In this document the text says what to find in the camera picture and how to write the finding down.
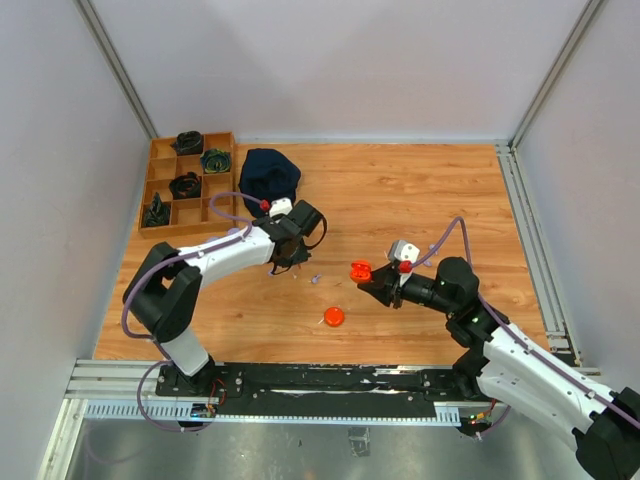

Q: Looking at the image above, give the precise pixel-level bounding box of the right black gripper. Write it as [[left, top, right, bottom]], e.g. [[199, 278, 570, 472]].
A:
[[358, 262, 456, 315]]

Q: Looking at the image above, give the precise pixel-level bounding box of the orange earbud charging case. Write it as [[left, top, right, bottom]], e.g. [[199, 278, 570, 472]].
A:
[[323, 307, 345, 327]]

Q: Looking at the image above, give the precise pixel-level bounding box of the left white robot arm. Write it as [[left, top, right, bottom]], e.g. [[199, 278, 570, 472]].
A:
[[121, 198, 328, 396]]

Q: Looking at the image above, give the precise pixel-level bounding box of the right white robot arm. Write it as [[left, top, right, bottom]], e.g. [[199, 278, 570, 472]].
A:
[[350, 257, 639, 479]]

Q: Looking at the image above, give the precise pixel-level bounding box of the dark blue cloth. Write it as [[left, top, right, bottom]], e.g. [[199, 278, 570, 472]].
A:
[[238, 148, 301, 204]]

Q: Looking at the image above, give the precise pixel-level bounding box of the green patterned rolled belt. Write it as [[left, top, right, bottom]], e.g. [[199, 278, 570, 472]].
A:
[[200, 149, 232, 174]]

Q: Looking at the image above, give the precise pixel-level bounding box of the black rolled belt middle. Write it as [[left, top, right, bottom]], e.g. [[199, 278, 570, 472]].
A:
[[169, 171, 202, 200]]

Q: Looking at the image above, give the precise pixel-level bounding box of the black rolled belt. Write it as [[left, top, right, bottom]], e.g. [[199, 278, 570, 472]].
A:
[[171, 130, 204, 156], [169, 171, 202, 200]]

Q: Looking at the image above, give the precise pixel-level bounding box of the wooden compartment tray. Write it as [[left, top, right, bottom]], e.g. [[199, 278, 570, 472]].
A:
[[137, 132, 236, 239]]

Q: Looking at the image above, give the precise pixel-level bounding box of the dark folded belt bottom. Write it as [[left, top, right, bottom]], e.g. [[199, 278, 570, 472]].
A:
[[141, 192, 171, 228]]

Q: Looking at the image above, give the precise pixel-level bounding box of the black rolled belt top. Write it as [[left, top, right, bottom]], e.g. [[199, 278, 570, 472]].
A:
[[171, 130, 204, 156]]

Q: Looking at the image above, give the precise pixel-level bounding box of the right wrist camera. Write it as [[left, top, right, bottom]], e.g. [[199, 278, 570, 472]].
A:
[[387, 240, 420, 264]]

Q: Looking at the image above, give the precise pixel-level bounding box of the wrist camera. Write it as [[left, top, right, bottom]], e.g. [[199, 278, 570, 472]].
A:
[[268, 197, 293, 218], [387, 240, 420, 264]]

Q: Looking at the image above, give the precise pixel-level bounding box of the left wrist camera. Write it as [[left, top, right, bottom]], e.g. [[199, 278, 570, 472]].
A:
[[268, 197, 293, 218]]

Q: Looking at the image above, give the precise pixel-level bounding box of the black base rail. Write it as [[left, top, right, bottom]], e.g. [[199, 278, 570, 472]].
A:
[[155, 363, 489, 422]]

